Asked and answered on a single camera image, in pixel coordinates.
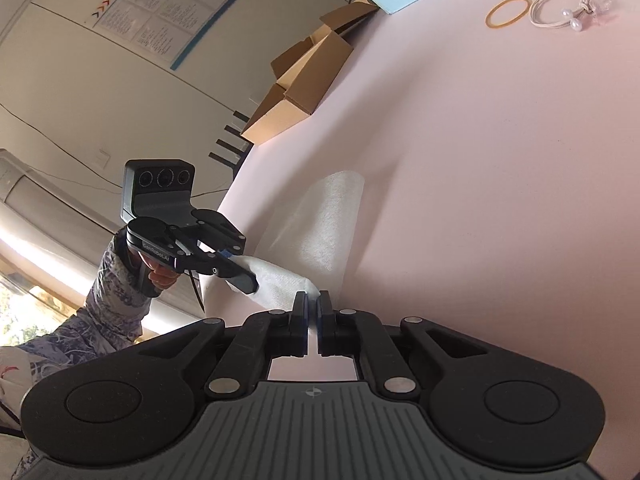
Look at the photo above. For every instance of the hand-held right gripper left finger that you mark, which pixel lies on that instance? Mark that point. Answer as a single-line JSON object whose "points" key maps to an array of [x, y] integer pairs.
{"points": [[300, 325]]}

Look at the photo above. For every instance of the orange rubber band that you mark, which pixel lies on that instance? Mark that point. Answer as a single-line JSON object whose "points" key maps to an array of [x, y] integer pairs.
{"points": [[492, 20]]}

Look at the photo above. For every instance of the white translucent shopping bag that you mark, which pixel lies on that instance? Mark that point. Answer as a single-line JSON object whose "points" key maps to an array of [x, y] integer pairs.
{"points": [[320, 230]]}

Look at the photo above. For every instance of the person's left hand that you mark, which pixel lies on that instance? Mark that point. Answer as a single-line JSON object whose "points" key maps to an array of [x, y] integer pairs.
{"points": [[164, 279]]}

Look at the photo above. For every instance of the white air conditioner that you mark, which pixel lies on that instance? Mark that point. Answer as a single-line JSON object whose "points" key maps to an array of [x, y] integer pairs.
{"points": [[45, 195]]}

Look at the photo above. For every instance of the wall poster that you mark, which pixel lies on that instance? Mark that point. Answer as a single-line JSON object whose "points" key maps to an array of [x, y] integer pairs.
{"points": [[170, 15]]}

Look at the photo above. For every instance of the open brown cardboard box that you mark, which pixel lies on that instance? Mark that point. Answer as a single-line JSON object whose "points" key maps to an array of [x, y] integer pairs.
{"points": [[300, 90]]}

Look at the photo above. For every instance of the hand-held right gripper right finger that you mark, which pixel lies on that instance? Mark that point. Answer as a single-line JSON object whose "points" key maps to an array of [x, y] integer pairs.
{"points": [[327, 325]]}

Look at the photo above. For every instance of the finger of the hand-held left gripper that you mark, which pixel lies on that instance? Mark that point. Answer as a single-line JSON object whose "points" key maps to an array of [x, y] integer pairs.
{"points": [[235, 277], [222, 232]]}

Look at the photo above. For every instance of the person's left forearm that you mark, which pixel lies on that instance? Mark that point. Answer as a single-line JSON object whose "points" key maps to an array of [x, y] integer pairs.
{"points": [[110, 305]]}

